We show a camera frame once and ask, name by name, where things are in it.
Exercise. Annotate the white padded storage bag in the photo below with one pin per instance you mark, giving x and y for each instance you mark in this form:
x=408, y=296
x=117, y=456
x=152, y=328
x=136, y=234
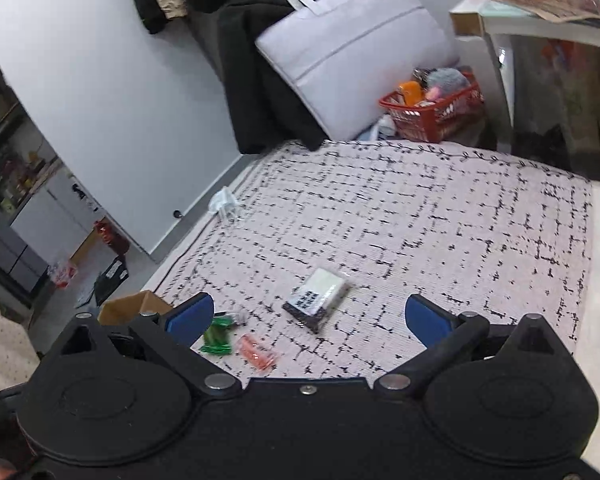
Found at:
x=350, y=50

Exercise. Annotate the grey cabinet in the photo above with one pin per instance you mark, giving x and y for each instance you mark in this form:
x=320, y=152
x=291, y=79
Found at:
x=7, y=255

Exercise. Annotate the orange bottle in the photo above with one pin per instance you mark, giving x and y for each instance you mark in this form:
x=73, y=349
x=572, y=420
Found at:
x=412, y=92

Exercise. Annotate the white cabinet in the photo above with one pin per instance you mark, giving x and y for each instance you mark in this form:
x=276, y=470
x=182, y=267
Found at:
x=55, y=215

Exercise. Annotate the green snack packet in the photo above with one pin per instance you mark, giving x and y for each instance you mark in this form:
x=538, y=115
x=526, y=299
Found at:
x=217, y=337

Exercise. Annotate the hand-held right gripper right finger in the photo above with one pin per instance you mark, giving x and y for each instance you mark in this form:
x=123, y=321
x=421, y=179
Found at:
x=427, y=322

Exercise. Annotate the white table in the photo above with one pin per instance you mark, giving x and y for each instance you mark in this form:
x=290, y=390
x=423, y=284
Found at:
x=500, y=50

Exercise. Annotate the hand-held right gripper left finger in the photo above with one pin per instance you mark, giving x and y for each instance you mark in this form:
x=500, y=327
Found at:
x=192, y=317

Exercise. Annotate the black and white rice packet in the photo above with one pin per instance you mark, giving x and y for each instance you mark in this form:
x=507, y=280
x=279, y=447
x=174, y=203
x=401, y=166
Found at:
x=317, y=295

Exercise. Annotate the orange snack packet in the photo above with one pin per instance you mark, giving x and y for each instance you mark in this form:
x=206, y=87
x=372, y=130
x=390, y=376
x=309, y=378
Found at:
x=256, y=352

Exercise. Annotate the red and white plastic bag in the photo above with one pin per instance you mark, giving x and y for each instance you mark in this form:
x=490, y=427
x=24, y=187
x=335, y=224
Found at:
x=62, y=274

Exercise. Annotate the black coat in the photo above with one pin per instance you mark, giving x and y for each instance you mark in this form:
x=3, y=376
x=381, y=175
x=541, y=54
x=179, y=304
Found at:
x=260, y=85

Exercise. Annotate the red bottle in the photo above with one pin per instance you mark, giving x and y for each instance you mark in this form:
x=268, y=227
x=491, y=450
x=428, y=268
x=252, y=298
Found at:
x=111, y=237

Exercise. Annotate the grey fluffy item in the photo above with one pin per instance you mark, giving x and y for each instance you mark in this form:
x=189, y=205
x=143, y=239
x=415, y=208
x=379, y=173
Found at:
x=447, y=80

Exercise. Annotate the black checked white blanket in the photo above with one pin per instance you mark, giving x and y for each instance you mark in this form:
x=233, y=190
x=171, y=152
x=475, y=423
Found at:
x=405, y=210

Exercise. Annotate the cluttered shelf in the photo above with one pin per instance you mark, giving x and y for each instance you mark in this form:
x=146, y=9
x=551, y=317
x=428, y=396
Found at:
x=15, y=160

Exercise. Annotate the small dark silver packet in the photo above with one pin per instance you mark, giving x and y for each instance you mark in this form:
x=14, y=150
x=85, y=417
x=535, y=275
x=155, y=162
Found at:
x=232, y=317

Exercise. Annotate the white dotted cloth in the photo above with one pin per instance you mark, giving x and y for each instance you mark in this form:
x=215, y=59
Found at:
x=5, y=345

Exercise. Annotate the orange plastic basket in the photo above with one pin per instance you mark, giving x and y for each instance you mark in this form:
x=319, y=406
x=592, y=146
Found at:
x=430, y=117

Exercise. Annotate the black box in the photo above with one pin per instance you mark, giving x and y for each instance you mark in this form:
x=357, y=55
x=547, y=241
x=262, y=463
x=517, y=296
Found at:
x=114, y=277

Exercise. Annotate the brown paper sheet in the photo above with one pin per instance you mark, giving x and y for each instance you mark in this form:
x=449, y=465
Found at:
x=545, y=7

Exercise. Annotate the brown cardboard box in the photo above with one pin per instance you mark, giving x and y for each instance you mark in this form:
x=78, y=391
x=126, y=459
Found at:
x=135, y=305

